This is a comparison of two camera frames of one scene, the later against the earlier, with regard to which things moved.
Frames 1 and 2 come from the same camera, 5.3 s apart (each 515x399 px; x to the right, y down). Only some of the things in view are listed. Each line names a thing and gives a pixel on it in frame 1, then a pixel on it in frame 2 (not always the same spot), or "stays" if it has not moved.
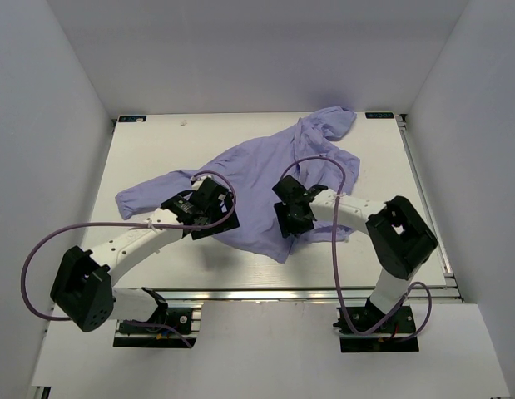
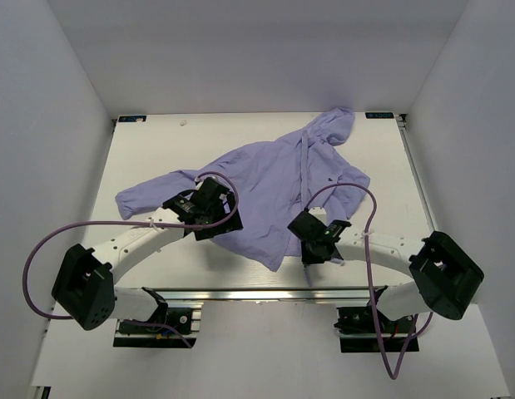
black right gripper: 286,226 → 309,258
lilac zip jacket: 307,154 stays
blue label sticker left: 131,118 stays
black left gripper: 230,223 stays
